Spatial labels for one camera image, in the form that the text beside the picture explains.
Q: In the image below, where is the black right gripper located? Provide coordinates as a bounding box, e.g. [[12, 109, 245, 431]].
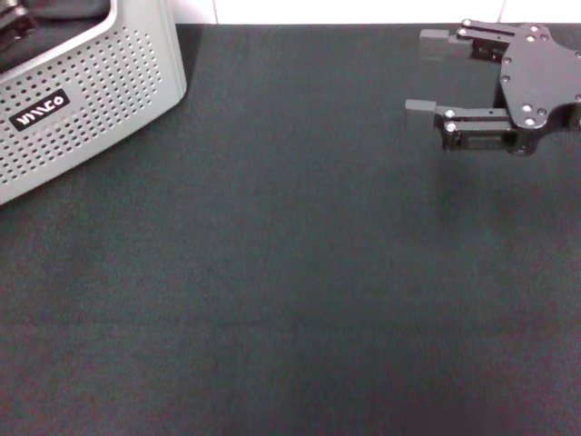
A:
[[404, 18, 581, 156]]

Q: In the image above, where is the grey perforated storage box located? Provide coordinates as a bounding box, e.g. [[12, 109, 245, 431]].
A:
[[0, 0, 188, 205]]

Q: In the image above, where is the black tablecloth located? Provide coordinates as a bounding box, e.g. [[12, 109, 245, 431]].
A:
[[0, 23, 581, 436]]

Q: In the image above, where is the dark folded cloth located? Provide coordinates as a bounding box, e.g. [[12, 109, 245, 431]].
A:
[[0, 0, 113, 74]]

